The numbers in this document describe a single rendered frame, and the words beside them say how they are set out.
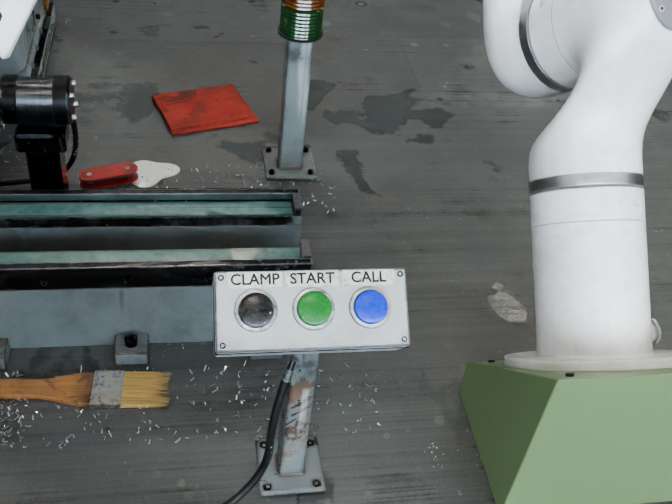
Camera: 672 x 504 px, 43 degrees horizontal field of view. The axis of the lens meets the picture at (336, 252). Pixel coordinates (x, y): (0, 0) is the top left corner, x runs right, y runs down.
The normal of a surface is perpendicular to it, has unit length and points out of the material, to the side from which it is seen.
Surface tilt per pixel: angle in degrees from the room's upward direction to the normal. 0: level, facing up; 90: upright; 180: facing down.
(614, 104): 73
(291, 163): 90
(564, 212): 61
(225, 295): 37
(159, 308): 90
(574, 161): 55
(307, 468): 0
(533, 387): 90
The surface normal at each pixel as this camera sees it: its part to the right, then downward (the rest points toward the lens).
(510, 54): -0.77, 0.37
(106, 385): 0.11, -0.75
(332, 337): 0.18, -0.19
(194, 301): 0.15, 0.66
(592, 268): -0.25, -0.05
